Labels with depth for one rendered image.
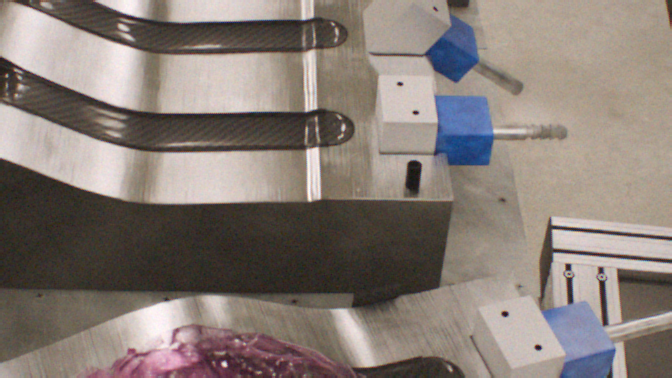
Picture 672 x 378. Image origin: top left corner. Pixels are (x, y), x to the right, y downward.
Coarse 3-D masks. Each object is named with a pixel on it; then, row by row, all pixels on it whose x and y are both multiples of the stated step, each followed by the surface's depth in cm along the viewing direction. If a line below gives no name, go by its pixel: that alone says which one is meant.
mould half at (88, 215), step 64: (0, 0) 89; (128, 0) 97; (192, 0) 98; (256, 0) 98; (320, 0) 98; (64, 64) 88; (128, 64) 91; (192, 64) 92; (256, 64) 92; (320, 64) 92; (384, 64) 92; (0, 128) 80; (64, 128) 83; (0, 192) 80; (64, 192) 81; (128, 192) 82; (192, 192) 82; (256, 192) 82; (320, 192) 82; (384, 192) 83; (448, 192) 83; (0, 256) 84; (64, 256) 85; (128, 256) 85; (192, 256) 85; (256, 256) 85; (320, 256) 85; (384, 256) 86
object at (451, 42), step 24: (384, 0) 94; (408, 0) 91; (432, 0) 93; (384, 24) 93; (408, 24) 92; (432, 24) 92; (456, 24) 96; (384, 48) 93; (408, 48) 93; (432, 48) 94; (456, 48) 94; (456, 72) 95; (480, 72) 97; (504, 72) 98
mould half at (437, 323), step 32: (448, 288) 81; (480, 288) 82; (512, 288) 82; (128, 320) 73; (160, 320) 73; (192, 320) 73; (224, 320) 73; (256, 320) 75; (288, 320) 76; (320, 320) 78; (352, 320) 79; (384, 320) 79; (416, 320) 79; (448, 320) 79; (32, 352) 73; (64, 352) 72; (96, 352) 72; (320, 352) 76; (352, 352) 77; (384, 352) 77; (416, 352) 77; (448, 352) 78
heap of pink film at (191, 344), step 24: (168, 336) 69; (192, 336) 68; (216, 336) 70; (240, 336) 71; (264, 336) 72; (120, 360) 69; (144, 360) 67; (168, 360) 67; (192, 360) 67; (216, 360) 68; (240, 360) 69; (264, 360) 70; (288, 360) 70; (312, 360) 72; (336, 360) 74
